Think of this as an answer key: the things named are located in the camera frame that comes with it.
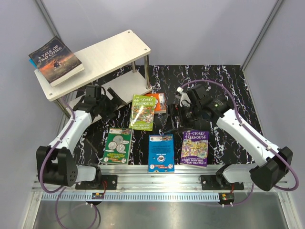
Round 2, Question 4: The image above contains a white two-tier metal shelf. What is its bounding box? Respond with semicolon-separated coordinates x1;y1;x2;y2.
34;30;152;118

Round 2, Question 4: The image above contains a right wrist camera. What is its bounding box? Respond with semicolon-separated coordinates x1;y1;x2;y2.
176;87;191;107

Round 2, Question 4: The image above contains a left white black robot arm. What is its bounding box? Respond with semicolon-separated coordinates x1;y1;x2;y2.
36;85;126;193

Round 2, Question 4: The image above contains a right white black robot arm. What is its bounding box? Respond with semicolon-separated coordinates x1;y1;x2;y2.
167;80;293;191

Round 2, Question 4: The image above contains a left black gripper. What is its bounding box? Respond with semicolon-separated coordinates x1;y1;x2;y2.
97;88;127;121

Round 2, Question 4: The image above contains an orange paperback book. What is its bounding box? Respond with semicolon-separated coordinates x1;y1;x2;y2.
145;93;167;114

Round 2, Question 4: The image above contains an aluminium mounting rail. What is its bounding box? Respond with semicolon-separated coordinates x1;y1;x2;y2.
32;164;290;193

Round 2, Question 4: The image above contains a light blue paperback book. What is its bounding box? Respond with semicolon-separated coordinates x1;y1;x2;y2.
148;135;175;173

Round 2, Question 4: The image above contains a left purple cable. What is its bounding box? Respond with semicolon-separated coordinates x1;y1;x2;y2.
39;97;103;229

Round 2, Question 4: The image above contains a green 65-storey treehouse book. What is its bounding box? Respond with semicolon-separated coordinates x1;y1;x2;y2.
129;94;156;131

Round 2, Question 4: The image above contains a black marble pattern mat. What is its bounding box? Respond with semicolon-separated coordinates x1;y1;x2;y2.
73;65;261;165

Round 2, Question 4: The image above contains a blue 91-storey treehouse book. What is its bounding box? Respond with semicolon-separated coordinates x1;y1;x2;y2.
29;59;38;69

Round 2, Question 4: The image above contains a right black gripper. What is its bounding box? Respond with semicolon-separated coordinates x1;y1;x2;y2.
163;104;202;134

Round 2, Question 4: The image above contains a dark green paperback book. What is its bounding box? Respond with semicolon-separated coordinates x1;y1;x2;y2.
102;128;133;165

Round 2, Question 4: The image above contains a dark tale of two cities book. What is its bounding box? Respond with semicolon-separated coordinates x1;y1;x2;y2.
29;36;84;87

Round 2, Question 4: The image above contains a purple 52-storey treehouse book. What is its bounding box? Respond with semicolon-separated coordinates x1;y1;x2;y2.
180;130;209;168

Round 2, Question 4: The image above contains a white slotted cable duct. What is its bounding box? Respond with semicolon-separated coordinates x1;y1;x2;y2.
42;192;234;202

